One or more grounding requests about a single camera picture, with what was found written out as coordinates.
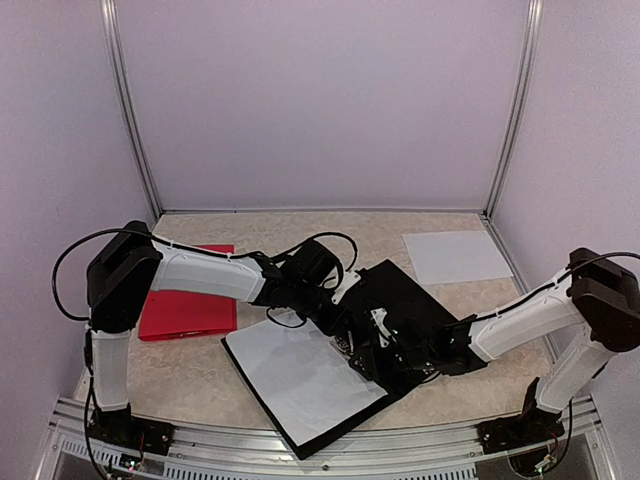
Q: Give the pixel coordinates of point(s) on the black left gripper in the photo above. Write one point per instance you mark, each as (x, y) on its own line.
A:
(334, 325)

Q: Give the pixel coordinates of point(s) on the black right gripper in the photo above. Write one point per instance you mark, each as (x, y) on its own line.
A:
(373, 366)

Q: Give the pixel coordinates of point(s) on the black clip file folder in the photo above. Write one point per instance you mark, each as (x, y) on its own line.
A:
(384, 285)

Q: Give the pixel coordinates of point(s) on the red clip file folder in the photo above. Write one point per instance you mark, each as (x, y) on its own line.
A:
(173, 314)

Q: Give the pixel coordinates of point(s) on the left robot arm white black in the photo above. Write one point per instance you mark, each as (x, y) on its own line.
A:
(136, 263)

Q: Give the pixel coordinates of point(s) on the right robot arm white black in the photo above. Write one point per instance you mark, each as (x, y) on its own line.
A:
(593, 293)

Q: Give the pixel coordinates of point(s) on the blank white paper sheet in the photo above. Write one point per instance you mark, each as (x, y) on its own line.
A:
(455, 257)

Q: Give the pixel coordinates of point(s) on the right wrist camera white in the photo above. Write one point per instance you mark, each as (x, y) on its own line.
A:
(378, 316)

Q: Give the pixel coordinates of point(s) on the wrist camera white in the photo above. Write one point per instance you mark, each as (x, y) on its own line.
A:
(350, 279)
(378, 316)

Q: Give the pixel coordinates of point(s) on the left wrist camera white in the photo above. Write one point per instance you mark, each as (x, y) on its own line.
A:
(350, 279)

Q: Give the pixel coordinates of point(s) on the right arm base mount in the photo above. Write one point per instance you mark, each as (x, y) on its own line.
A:
(513, 432)

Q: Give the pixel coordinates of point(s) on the aluminium frame rail back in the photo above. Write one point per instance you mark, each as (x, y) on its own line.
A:
(184, 211)

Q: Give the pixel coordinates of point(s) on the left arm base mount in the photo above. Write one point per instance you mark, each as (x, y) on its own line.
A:
(122, 428)

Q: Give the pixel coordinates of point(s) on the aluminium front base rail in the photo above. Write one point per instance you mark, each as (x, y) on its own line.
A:
(447, 451)

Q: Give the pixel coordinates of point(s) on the aluminium frame post left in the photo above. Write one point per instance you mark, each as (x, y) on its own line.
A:
(109, 15)

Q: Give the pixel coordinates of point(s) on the aluminium frame post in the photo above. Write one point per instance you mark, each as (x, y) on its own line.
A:
(518, 105)
(109, 15)

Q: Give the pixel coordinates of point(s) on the aluminium frame post right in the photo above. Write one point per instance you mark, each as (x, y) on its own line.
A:
(518, 105)

